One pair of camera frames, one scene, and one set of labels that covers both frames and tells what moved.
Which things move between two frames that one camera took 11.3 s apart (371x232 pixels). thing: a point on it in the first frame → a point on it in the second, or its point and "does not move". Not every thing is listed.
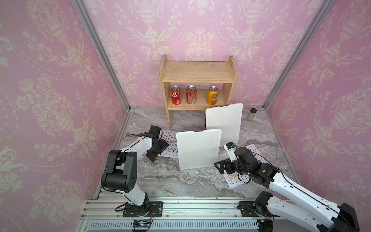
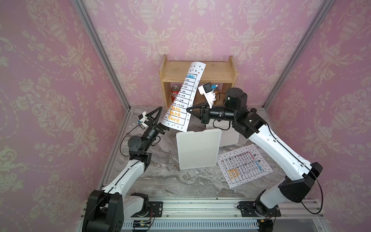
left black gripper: [152, 155] → [157, 129]
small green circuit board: [141, 223] does not move
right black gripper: [221, 169] → [207, 114]
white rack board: [228, 119] does not move
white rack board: [198, 150] does not move
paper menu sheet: [170, 137] → [186, 78]
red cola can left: [176, 95] does not move
